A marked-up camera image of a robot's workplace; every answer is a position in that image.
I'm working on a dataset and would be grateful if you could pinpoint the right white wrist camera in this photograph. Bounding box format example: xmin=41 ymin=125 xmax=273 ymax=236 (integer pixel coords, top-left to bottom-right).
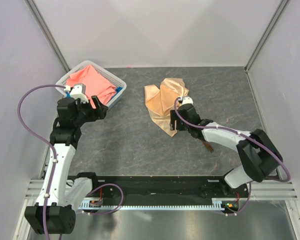
xmin=178 ymin=96 xmax=194 ymax=106

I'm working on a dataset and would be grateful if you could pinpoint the white plastic basket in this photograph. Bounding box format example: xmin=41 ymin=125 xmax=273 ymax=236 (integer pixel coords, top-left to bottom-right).
xmin=56 ymin=60 xmax=127 ymax=109

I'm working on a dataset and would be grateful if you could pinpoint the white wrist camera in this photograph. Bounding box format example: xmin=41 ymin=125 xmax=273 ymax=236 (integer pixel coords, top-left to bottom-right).
xmin=178 ymin=96 xmax=194 ymax=106
xmin=64 ymin=83 xmax=89 ymax=104

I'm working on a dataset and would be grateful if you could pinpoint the pink cloth in basket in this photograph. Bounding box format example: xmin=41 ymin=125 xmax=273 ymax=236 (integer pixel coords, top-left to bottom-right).
xmin=66 ymin=65 xmax=117 ymax=109

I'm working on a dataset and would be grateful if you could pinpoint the brown wooden fork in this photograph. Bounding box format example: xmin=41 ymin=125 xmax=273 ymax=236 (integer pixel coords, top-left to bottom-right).
xmin=201 ymin=140 xmax=214 ymax=153

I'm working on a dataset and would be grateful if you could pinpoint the left aluminium frame post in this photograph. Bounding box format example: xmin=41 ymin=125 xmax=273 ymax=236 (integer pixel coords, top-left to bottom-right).
xmin=24 ymin=0 xmax=70 ymax=72

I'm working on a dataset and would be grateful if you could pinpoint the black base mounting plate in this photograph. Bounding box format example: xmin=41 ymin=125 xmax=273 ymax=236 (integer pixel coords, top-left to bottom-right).
xmin=89 ymin=173 xmax=248 ymax=207

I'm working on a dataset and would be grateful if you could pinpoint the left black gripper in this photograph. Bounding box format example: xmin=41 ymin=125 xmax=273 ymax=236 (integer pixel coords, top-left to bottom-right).
xmin=73 ymin=95 xmax=108 ymax=127

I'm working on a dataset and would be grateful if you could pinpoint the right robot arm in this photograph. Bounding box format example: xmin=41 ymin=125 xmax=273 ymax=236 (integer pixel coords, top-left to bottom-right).
xmin=170 ymin=98 xmax=291 ymax=197

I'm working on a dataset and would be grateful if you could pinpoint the peach satin napkin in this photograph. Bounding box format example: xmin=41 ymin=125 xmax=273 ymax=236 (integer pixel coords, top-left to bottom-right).
xmin=144 ymin=78 xmax=189 ymax=137

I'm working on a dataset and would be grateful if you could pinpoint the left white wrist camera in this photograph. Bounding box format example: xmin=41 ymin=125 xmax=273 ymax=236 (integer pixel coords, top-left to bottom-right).
xmin=64 ymin=83 xmax=89 ymax=104

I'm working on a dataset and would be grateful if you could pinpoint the blue cloth in basket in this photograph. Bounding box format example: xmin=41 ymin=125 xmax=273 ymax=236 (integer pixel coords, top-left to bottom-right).
xmin=115 ymin=86 xmax=123 ymax=93

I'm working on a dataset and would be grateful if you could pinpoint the aluminium frame post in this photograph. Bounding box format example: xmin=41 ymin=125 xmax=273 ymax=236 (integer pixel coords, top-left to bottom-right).
xmin=24 ymin=0 xmax=70 ymax=72
xmin=244 ymin=0 xmax=290 ymax=73

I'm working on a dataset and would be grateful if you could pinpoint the white slotted cable duct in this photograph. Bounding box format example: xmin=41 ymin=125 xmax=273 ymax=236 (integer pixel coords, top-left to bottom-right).
xmin=78 ymin=198 xmax=238 ymax=212

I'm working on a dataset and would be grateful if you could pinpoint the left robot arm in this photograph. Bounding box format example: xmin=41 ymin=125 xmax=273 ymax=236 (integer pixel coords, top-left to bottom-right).
xmin=24 ymin=95 xmax=108 ymax=237

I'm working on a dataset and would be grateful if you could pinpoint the right aluminium frame post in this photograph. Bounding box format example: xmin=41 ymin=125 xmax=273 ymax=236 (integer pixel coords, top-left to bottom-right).
xmin=244 ymin=0 xmax=290 ymax=73

